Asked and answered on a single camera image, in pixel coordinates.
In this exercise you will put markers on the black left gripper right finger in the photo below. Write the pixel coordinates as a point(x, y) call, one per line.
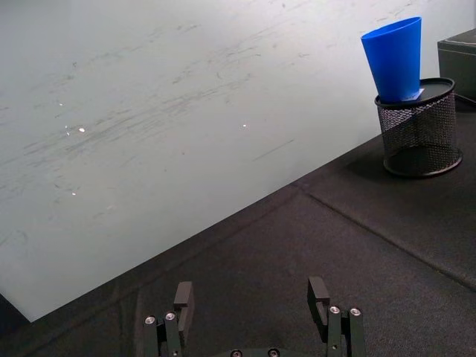
point(319, 299)

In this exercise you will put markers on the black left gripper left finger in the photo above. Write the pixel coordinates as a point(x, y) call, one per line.
point(183, 305)

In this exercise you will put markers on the black table cloth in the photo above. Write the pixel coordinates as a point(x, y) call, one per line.
point(297, 260)

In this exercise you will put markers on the blue plastic cup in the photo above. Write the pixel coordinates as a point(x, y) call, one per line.
point(394, 65)

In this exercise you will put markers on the black box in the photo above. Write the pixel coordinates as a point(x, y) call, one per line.
point(458, 65)

